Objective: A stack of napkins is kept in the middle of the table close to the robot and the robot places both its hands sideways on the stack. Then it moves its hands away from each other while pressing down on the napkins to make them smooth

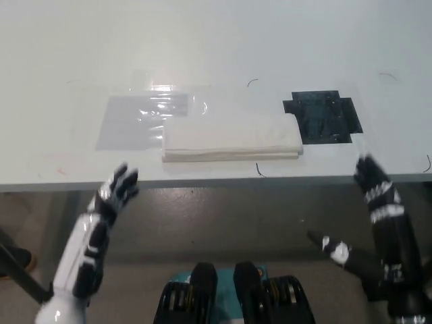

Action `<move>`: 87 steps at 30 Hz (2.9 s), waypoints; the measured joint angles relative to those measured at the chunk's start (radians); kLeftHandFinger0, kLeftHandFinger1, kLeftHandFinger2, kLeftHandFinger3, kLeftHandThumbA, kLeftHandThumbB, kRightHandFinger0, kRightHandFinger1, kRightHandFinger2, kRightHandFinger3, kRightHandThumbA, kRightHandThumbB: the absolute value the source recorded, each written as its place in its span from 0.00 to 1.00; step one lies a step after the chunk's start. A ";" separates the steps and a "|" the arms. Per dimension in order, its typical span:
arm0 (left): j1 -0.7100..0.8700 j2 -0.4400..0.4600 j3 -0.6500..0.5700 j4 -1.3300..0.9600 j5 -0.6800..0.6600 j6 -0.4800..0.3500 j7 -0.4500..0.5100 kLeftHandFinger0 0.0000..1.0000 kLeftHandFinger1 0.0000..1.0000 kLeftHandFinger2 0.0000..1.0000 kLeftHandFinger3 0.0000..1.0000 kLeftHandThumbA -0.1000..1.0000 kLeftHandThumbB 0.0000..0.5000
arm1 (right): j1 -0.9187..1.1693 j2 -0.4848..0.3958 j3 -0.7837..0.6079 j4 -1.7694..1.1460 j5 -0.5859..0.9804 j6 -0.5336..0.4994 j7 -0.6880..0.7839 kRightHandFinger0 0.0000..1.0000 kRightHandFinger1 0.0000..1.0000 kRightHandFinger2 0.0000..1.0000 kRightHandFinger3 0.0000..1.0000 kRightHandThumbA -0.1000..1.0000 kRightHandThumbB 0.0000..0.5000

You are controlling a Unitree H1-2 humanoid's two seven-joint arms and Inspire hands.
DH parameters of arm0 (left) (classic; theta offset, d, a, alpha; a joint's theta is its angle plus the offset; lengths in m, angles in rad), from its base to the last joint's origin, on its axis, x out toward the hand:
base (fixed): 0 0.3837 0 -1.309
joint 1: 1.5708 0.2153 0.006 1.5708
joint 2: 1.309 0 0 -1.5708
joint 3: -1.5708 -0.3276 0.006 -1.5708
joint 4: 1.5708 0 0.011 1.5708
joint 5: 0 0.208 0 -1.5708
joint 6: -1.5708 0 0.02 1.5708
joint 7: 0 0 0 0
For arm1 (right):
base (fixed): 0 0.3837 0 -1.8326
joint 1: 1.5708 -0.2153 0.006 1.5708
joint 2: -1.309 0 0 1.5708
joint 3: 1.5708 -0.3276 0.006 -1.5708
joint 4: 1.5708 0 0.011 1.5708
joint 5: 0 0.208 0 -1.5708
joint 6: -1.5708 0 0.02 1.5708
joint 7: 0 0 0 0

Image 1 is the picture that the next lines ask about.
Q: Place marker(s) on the white folded napkin stack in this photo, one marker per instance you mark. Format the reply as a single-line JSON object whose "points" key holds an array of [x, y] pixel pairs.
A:
{"points": [[229, 138]]}

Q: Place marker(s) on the clear glossy tape sheet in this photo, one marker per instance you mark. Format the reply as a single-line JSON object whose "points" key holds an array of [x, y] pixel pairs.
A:
{"points": [[168, 86]]}

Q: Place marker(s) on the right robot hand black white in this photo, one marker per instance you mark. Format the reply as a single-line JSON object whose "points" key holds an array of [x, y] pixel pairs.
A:
{"points": [[388, 216]]}

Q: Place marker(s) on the clear plastic bag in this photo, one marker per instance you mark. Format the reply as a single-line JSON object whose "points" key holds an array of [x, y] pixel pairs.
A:
{"points": [[131, 128]]}

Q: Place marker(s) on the brown shoe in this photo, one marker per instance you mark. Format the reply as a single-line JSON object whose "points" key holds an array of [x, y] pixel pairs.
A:
{"points": [[20, 263]]}

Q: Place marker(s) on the black tape patch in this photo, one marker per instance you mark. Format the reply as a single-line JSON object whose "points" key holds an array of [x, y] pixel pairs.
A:
{"points": [[324, 118]]}

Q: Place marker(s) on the dark metal rod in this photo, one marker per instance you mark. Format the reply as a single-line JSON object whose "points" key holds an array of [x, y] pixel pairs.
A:
{"points": [[23, 278]]}

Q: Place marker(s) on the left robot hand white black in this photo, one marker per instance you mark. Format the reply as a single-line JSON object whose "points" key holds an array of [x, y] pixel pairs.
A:
{"points": [[84, 249]]}

